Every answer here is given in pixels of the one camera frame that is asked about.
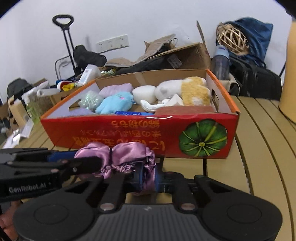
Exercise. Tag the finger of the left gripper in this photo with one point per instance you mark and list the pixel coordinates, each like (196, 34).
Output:
(34, 155)
(85, 165)

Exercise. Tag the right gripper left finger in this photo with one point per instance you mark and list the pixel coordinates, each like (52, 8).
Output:
(117, 187)

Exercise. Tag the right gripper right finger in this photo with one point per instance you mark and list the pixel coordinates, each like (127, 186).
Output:
(180, 188)

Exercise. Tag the purple satin scrunchie bonnet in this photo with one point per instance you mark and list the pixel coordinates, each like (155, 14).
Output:
(122, 158)

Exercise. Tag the blue packet box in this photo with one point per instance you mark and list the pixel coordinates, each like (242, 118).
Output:
(133, 113)

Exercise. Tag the iridescent mesh bath puff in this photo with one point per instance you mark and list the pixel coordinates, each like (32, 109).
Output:
(91, 100)

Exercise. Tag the light blue plush toy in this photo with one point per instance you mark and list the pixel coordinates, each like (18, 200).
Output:
(122, 101)

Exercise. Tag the lilac fuzzy headband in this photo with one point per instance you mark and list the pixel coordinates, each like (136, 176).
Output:
(114, 89)

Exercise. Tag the yellow white plush toy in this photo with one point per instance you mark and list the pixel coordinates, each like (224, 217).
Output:
(192, 90)

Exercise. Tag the white tape roll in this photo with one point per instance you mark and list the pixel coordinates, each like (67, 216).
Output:
(175, 100)

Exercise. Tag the person's left hand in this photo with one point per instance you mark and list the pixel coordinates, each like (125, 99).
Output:
(7, 220)

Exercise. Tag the white paper sheets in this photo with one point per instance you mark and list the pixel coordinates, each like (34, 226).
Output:
(23, 132)

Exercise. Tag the cardboard boxes on floor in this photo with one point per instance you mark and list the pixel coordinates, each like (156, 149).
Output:
(5, 122)

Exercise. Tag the wooden block box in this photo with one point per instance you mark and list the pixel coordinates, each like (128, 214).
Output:
(18, 111)

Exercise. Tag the green spray bottle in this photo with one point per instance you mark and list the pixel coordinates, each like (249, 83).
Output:
(31, 110)

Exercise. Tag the clear container with lid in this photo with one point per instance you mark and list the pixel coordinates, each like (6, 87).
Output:
(40, 95)

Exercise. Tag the small brown cardboard tray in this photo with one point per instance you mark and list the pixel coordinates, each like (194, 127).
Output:
(105, 72)

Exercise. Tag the black grey backpack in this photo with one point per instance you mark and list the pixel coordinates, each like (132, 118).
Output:
(17, 88)

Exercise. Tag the red orange cardboard tray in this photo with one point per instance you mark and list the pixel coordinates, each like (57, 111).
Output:
(159, 132)

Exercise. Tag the folding slatted camping table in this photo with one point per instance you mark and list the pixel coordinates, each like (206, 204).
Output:
(261, 160)

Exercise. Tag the white plastic bottle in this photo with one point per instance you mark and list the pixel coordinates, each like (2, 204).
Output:
(90, 73)

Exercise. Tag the folded metal step stool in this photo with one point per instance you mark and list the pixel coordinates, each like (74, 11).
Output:
(63, 68)

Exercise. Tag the black trolley cart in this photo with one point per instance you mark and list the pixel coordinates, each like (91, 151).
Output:
(79, 56)

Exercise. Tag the black laptop bag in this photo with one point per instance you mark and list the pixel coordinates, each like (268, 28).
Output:
(255, 81)

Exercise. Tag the large open cardboard box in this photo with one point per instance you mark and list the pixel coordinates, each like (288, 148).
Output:
(194, 56)

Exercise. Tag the blue water bottle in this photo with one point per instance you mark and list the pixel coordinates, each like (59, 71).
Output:
(220, 63)

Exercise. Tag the yellow thermos jug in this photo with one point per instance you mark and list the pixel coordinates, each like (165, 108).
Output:
(287, 101)

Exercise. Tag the woven rattan ball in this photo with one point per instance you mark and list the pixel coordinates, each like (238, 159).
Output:
(232, 38)

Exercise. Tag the wall power sockets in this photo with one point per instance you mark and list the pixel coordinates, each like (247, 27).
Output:
(112, 44)

